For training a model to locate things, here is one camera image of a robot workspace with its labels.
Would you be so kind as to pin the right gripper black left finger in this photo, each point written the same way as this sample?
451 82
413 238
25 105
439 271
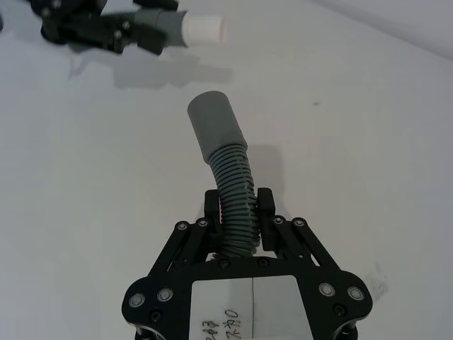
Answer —
184 248

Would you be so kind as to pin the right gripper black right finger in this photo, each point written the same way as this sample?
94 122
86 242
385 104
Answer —
301 248

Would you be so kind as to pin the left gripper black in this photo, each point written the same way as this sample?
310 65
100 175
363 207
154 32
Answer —
56 25

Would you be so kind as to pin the white plastic tube connector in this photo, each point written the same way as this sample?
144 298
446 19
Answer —
205 30

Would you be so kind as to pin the white table cloth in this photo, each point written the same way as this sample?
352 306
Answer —
106 159

